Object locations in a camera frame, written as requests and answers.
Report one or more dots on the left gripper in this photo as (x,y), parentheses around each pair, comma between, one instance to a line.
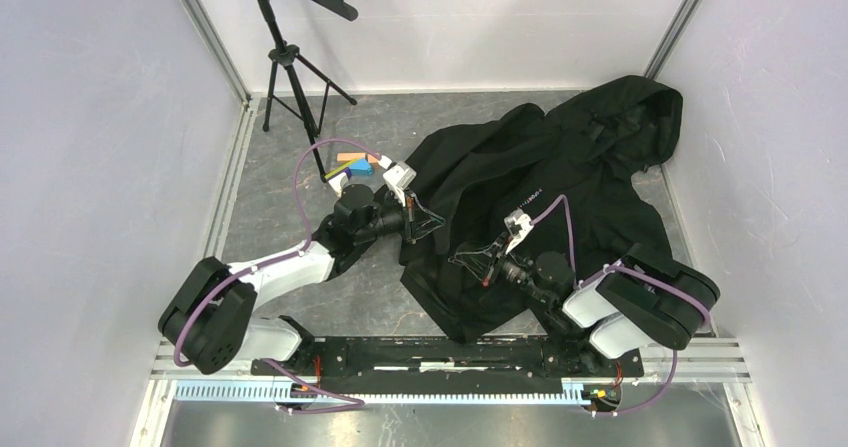
(409,216)

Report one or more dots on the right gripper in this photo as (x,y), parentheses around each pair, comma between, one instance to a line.
(483,273)

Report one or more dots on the black hooded jacket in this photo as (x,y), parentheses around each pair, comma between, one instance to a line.
(571,167)

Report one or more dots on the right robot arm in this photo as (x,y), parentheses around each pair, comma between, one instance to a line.
(644,297)

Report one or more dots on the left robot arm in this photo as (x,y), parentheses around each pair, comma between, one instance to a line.
(210,322)

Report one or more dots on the blue wooden block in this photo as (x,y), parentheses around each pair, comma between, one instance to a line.
(361,168)

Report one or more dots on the white purple toy piece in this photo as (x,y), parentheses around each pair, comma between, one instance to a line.
(338,182)

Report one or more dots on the yellow green stick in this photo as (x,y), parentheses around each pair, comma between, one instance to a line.
(337,171)

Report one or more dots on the orange wooden block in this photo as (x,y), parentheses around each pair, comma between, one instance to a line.
(344,157)

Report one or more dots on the black music stand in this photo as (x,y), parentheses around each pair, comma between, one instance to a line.
(286,56)

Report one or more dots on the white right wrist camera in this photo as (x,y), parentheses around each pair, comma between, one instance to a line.
(518,225)

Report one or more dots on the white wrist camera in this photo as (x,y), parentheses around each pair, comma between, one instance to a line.
(518,225)
(397,177)

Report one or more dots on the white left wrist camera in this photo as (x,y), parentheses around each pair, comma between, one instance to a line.
(397,177)

